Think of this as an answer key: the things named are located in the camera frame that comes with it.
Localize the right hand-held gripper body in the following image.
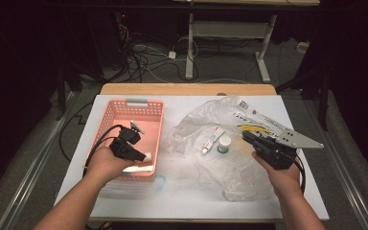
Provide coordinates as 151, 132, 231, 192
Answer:
252, 128, 325, 171

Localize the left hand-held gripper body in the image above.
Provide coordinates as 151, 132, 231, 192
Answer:
108, 120, 147, 160

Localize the white jar with green label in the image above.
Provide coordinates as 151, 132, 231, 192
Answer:
216, 135, 233, 154

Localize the pink perforated plastic basket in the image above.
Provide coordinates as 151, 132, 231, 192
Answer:
83, 98, 166, 182

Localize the red and white tube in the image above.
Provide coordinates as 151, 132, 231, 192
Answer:
200, 126, 226, 156

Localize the clear plastic bag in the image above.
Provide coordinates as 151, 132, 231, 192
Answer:
162, 93, 295, 203

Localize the person's left hand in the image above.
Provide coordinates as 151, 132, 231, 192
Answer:
84, 147, 137, 186

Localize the person's right hand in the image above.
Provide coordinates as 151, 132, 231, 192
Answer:
251, 152, 301, 198

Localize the black stand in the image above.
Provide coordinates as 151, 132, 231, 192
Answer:
56, 63, 78, 121
276, 63, 332, 132

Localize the white table cover sheet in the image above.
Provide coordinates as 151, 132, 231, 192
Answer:
54, 94, 330, 221

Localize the small white box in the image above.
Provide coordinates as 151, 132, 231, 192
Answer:
295, 41, 311, 54

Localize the white-framed desk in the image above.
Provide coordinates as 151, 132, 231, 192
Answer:
172, 0, 321, 84

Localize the left hand-held gripper black cable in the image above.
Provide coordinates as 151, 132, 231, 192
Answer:
81, 124, 124, 177

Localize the hand-held gripper black cable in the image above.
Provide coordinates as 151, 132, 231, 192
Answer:
291, 155, 307, 195
81, 124, 124, 177

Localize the right hand-held gripper black cable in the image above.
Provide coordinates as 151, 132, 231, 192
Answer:
291, 155, 307, 195

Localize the metal floor rail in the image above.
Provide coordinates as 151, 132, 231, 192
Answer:
300, 95, 368, 230
0, 92, 78, 230

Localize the tangle of floor cables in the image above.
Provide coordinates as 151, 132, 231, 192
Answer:
116, 12, 186, 84

